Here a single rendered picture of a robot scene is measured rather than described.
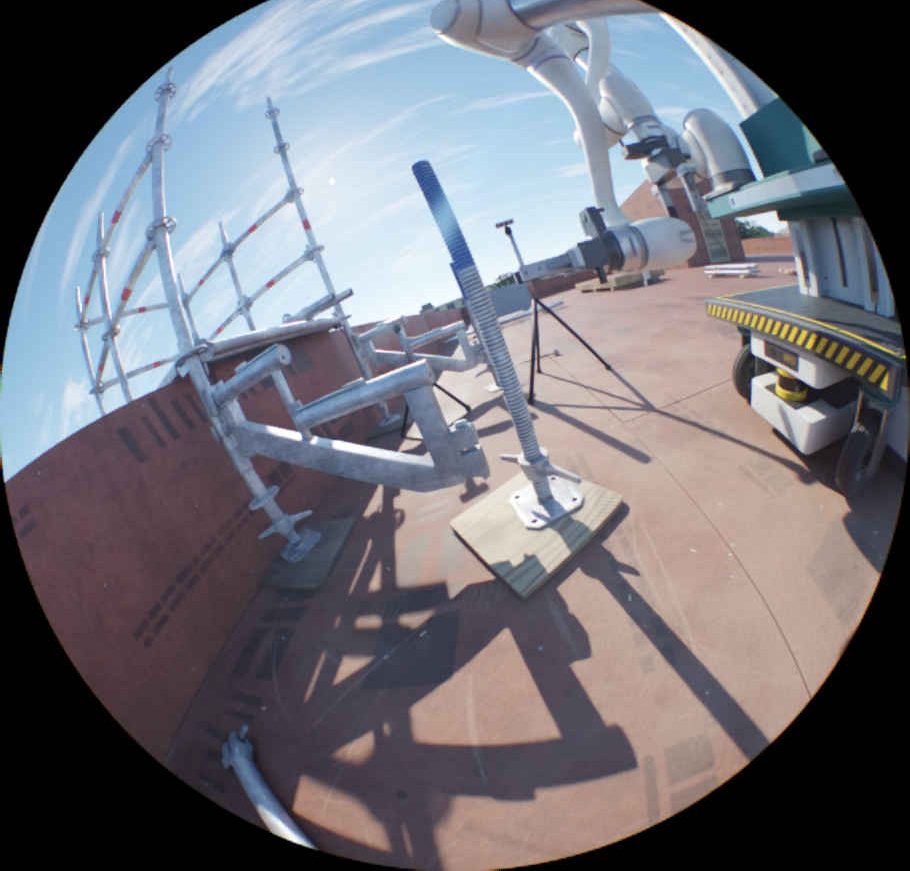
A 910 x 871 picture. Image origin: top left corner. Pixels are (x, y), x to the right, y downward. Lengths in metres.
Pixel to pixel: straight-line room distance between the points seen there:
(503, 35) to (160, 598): 1.41
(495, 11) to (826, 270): 0.94
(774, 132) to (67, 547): 1.87
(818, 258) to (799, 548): 0.73
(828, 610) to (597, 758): 0.41
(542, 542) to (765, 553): 0.45
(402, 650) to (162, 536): 0.69
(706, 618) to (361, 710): 0.57
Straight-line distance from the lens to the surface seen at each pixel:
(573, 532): 0.60
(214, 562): 0.99
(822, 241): 1.04
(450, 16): 0.68
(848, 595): 0.66
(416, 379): 0.53
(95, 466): 0.92
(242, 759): 0.72
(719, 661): 0.51
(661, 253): 0.60
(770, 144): 1.02
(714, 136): 1.00
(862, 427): 0.71
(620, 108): 0.81
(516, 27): 0.67
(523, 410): 0.55
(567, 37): 1.28
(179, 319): 1.01
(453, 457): 0.59
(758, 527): 0.65
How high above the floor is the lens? 0.47
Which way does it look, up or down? 19 degrees down
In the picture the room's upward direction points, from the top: 23 degrees counter-clockwise
